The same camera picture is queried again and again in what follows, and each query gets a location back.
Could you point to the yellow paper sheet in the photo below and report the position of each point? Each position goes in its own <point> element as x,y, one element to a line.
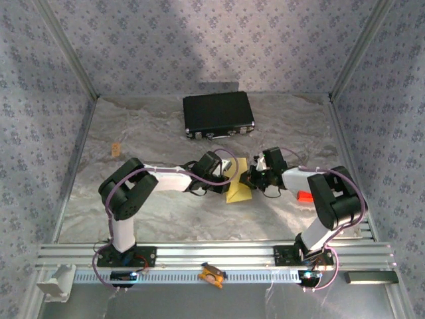
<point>239,196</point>

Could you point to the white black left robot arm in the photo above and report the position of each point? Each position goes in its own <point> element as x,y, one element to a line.
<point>169,181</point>

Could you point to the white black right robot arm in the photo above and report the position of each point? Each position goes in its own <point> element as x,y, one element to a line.
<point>293,179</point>

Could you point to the small red block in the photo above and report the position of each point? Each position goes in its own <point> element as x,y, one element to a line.
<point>305,196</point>

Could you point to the black hard case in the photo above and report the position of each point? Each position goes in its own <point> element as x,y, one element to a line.
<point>216,111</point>

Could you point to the yellow orange connector clip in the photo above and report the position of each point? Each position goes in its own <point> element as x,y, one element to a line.
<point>210,277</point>

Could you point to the small orange sticker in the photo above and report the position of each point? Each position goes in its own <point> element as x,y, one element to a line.
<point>115,149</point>

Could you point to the long aluminium base rail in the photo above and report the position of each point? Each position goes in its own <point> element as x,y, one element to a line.
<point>212,254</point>

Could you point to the aluminium side rail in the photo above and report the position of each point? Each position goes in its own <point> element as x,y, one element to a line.
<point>347,149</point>
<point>75,166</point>

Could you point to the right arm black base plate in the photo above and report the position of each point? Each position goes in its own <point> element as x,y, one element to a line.
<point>280,256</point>

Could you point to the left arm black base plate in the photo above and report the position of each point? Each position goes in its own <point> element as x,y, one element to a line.
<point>150,257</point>

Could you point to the aluminium frame post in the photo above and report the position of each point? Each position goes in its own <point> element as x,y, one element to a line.
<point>68,50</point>
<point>361,50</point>

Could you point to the white plastic bracket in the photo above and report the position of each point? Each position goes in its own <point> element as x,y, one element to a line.
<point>56,282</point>

